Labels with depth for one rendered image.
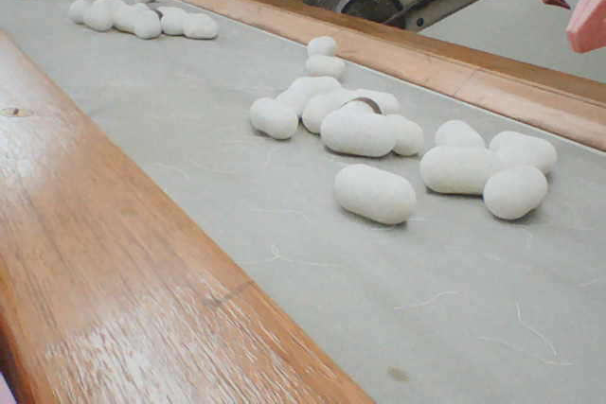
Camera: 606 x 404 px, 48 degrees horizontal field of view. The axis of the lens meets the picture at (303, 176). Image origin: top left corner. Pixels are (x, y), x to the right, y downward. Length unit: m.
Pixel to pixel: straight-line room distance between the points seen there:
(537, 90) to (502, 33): 2.43
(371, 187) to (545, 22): 2.58
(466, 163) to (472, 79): 0.24
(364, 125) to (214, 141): 0.07
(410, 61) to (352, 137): 0.26
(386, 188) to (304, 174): 0.06
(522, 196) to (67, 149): 0.17
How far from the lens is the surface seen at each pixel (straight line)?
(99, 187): 0.20
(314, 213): 0.26
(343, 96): 0.40
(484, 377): 0.18
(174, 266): 0.16
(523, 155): 0.32
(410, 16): 1.08
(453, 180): 0.30
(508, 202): 0.28
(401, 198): 0.25
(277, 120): 0.34
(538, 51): 2.83
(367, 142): 0.33
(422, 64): 0.58
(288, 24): 0.75
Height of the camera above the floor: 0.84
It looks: 19 degrees down
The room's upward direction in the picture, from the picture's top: 8 degrees clockwise
